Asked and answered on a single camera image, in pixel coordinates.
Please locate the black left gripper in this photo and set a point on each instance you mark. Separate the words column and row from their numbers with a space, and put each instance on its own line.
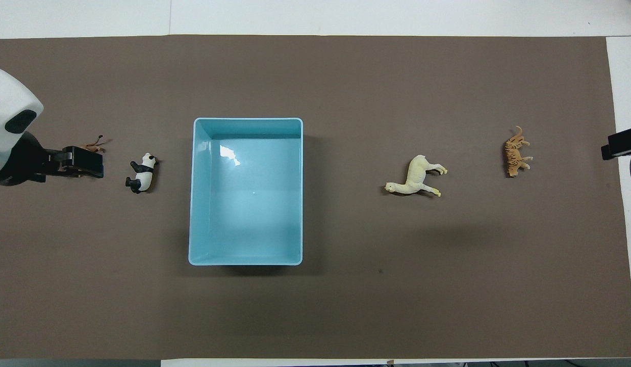
column 19, row 163

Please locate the brown horse toy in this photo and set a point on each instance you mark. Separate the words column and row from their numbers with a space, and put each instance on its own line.
column 94, row 147

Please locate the black and white panda toy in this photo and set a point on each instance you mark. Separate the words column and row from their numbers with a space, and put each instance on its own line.
column 143, row 177

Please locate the orange striped tiger toy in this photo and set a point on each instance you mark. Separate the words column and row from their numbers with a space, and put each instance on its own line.
column 513, row 153

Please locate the cream llama toy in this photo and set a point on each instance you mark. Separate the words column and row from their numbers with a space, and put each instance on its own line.
column 416, row 178

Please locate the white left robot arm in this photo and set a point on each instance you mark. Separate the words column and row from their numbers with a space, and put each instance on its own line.
column 9, row 97

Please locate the light blue storage box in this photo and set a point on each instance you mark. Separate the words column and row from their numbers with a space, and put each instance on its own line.
column 246, row 204

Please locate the brown table mat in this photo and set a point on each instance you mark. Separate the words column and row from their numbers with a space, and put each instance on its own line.
column 346, row 76

